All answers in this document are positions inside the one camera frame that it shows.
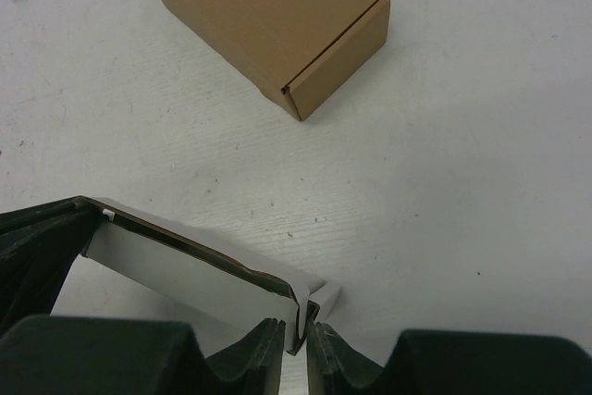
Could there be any white paper box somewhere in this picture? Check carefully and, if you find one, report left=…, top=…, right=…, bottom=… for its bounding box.
left=83, top=198, right=340, bottom=354

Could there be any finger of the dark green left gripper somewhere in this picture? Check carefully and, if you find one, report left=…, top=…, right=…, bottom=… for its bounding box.
left=1, top=197, right=105, bottom=333

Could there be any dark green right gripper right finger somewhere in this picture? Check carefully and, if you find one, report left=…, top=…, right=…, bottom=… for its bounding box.
left=306, top=323, right=591, bottom=394

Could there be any brown folded cardboard box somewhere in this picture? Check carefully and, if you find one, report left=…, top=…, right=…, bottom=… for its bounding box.
left=161, top=0, right=390, bottom=121

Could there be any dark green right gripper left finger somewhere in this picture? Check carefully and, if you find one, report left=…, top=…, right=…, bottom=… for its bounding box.
left=1, top=315, right=285, bottom=394

